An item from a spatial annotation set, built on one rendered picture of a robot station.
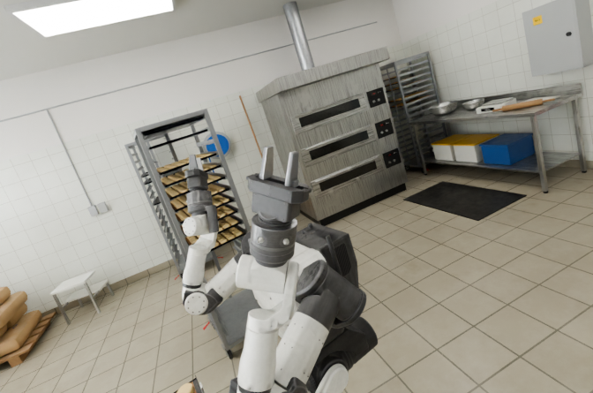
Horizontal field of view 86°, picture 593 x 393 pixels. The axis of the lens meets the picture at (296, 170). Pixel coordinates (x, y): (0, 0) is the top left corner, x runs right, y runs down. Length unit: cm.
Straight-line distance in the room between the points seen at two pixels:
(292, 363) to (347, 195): 375
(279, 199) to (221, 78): 445
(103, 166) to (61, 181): 52
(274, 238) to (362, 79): 403
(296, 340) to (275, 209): 33
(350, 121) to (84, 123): 350
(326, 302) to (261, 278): 22
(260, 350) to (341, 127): 379
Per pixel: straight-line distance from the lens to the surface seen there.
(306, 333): 79
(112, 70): 503
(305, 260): 94
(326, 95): 425
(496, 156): 456
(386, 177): 471
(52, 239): 532
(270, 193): 57
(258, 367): 70
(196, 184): 120
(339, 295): 83
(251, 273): 65
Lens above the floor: 165
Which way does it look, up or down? 11 degrees down
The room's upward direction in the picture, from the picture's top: 18 degrees counter-clockwise
